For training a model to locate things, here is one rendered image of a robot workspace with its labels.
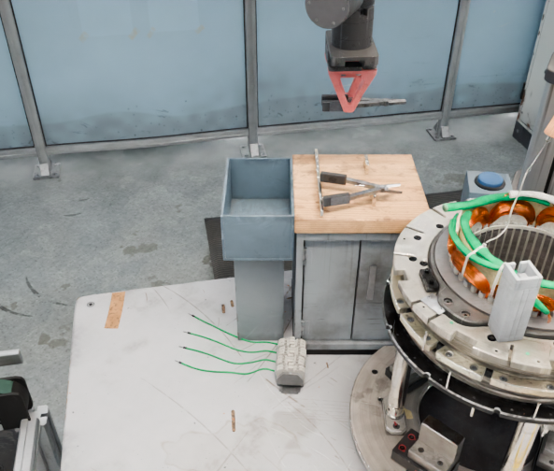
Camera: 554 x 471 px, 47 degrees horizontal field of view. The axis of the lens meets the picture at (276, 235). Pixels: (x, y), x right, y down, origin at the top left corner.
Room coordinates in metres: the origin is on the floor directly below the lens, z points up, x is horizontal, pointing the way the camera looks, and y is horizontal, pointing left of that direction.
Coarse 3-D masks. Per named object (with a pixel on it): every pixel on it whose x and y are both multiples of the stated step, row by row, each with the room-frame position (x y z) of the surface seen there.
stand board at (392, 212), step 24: (312, 168) 0.89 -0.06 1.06; (336, 168) 0.89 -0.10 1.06; (360, 168) 0.89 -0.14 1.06; (384, 168) 0.89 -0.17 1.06; (408, 168) 0.89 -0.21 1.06; (312, 192) 0.82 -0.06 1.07; (336, 192) 0.82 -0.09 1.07; (408, 192) 0.82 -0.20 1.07; (312, 216) 0.76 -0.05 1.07; (336, 216) 0.76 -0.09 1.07; (360, 216) 0.76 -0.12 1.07; (384, 216) 0.76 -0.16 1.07; (408, 216) 0.76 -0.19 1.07
